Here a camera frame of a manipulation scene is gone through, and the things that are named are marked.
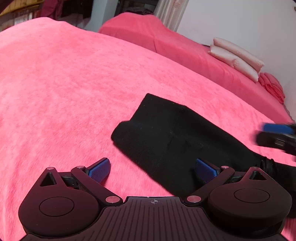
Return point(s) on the bed with red sheet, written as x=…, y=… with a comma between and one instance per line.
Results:
x=185, y=51

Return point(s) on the pink fleece blanket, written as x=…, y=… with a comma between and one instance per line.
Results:
x=57, y=92

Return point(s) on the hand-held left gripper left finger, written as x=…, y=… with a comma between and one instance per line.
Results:
x=99, y=172

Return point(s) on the pale pink curtain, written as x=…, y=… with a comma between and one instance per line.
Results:
x=170, y=12

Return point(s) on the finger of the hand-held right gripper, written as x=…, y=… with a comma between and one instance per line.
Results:
x=277, y=128

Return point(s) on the pale pink pillow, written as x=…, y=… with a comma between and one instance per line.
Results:
x=233, y=64
x=240, y=54

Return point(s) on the folded red blanket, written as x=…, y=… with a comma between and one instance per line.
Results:
x=272, y=87

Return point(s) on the black pants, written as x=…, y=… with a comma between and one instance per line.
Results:
x=173, y=139

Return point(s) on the dark wooden door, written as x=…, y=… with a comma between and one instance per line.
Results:
x=129, y=7

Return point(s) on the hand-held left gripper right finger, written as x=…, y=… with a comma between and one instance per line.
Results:
x=204, y=172

